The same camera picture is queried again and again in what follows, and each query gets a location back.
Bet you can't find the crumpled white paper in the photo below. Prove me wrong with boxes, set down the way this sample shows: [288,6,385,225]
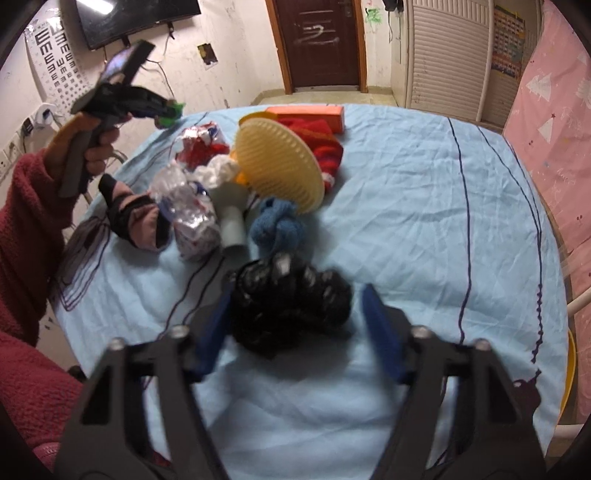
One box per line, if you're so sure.
[194,154,241,190]

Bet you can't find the colourful grid wall poster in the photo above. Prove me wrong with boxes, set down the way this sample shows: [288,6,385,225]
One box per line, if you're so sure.
[491,4,528,83]

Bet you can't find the white louvered cabinet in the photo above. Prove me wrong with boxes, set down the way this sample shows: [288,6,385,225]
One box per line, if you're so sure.
[392,0,532,130]

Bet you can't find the blue knitted sock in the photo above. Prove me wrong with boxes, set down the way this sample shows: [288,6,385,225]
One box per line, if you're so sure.
[249,196,305,257]

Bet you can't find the orange thread spool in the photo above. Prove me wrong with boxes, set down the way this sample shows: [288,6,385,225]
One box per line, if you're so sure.
[216,168,252,254]

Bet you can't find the crumpled red snack wrapper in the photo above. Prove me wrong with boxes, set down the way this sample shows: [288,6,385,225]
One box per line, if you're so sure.
[175,121,232,174]

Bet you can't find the white wall device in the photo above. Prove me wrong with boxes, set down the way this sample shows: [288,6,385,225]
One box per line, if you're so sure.
[34,102,58,127]

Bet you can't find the yellow plastic stool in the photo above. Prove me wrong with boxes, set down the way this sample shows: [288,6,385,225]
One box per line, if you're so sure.
[556,328,578,425]

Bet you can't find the wall-mounted black television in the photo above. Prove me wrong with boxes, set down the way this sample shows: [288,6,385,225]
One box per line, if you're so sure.
[74,0,201,51]

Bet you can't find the orange rectangular box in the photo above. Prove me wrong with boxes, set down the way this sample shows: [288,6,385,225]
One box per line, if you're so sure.
[265,105,346,134]

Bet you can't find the crushed clear plastic bottle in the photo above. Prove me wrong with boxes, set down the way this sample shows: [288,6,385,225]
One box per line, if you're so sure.
[150,161,222,263]

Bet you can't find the person's left hand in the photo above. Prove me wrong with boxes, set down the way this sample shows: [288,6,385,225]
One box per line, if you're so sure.
[48,112,134,180]

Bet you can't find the person's red fleece jacket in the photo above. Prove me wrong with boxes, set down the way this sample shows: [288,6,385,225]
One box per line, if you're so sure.
[0,330,89,469]

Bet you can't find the dark brown door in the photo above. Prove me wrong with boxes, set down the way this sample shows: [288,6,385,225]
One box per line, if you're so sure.
[265,0,368,93]

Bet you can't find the pink and black glove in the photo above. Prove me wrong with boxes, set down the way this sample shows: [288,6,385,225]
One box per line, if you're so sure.
[98,173,174,252]

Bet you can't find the black plastic bag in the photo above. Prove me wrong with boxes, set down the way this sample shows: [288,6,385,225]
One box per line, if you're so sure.
[224,251,354,358]

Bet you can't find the open wall junction box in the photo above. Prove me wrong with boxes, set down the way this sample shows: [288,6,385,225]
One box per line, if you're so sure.
[198,42,219,70]

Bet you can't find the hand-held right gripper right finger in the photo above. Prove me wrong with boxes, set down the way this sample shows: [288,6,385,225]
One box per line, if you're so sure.
[361,283,549,480]

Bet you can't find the round plastic bristle brush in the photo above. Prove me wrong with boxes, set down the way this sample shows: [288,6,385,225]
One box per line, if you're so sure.
[233,115,326,215]

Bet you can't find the light blue tablecloth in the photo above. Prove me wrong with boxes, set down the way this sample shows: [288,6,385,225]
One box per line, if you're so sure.
[48,104,571,480]

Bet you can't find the person's left forearm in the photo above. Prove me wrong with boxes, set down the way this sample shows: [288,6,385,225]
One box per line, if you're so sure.
[0,148,78,347]

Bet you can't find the red knitted sock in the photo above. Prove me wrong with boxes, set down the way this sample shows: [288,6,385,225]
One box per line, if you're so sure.
[277,117,345,192]

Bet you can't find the white metal pole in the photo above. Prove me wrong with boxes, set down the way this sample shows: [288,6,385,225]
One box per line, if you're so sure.
[475,0,500,123]

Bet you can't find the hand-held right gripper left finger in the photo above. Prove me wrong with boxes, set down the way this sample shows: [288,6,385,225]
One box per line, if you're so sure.
[54,274,237,480]

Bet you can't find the pink printed curtain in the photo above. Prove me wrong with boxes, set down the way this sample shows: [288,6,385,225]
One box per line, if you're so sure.
[503,0,591,319]

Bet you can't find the eye chart poster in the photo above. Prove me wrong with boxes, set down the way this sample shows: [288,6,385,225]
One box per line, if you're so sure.
[23,21,93,116]

